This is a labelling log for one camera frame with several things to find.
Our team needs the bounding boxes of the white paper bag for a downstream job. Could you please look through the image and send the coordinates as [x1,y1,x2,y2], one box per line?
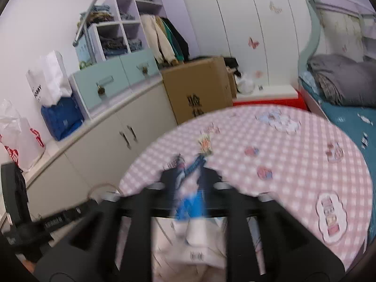
[26,50,72,106]

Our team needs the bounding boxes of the hanging dark jackets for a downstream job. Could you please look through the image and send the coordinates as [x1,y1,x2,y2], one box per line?
[160,18,190,62]

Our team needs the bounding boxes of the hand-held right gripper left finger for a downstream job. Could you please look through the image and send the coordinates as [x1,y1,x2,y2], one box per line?
[38,169,183,282]

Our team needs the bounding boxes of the white low board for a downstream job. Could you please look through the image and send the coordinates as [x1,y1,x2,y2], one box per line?
[235,84,298,100]

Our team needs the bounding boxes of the large cardboard box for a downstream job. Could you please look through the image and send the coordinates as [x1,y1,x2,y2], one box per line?
[161,56,234,125]

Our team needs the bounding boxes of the hanging cream jacket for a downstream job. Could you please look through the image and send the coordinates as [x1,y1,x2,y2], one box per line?
[140,15,177,65]

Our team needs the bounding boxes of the teal candy print bed sheet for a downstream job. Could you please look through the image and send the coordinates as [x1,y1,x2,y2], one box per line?
[298,76,376,165]

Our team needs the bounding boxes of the blue snack wrapper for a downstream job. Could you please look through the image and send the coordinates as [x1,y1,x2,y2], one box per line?
[175,153,207,221]

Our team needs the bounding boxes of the pile of brown clothes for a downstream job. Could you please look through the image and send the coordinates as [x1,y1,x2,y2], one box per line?
[77,11,116,27]

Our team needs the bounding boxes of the pink checkered tablecloth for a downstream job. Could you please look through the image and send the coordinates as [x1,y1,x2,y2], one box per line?
[117,106,373,282]

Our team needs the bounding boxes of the purple cubby shelf unit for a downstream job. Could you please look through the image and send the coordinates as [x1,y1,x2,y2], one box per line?
[88,0,201,63]

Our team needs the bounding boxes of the black clothes heap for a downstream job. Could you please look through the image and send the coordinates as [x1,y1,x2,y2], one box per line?
[197,56,238,69]

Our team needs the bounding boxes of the blue patterned bag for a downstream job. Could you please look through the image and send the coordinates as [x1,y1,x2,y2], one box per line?
[41,95,86,141]

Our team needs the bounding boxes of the white crumpled plastic bag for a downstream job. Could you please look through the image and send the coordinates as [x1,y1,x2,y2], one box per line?
[236,70,256,94]

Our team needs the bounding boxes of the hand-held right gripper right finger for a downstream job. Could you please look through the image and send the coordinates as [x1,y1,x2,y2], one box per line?
[200,169,345,282]

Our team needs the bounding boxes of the blue plaid pillow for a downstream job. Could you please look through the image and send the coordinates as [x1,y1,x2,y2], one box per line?
[300,72,324,100]

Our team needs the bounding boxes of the grey duvet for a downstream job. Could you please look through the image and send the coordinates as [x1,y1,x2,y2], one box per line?
[307,54,376,108]

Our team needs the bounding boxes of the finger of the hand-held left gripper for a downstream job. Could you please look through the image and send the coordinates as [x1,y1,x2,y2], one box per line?
[37,200,101,233]

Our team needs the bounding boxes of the teal two-drawer chest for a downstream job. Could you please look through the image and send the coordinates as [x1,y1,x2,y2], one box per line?
[69,49,161,119]

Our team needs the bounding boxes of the folded dark clothes stack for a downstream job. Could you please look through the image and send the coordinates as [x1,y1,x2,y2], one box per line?
[98,37,128,56]

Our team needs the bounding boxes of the white plastic bag red print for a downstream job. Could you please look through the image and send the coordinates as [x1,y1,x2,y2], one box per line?
[0,99,46,172]

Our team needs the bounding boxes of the red plastic box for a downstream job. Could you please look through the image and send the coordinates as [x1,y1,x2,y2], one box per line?
[233,92,310,112]

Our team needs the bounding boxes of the teal bunk bed frame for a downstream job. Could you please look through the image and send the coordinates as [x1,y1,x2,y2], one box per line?
[297,0,376,124]

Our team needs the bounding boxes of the grey metal handrail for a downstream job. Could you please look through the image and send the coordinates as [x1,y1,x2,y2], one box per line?
[73,0,114,63]

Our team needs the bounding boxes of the long white cabinet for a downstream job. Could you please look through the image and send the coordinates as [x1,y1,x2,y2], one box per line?
[0,81,178,232]

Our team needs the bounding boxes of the white wardrobe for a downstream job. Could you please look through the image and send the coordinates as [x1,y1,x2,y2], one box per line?
[178,0,312,89]

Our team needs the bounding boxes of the small colourful wrapper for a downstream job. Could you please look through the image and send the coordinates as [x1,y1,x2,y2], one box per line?
[198,133,213,155]

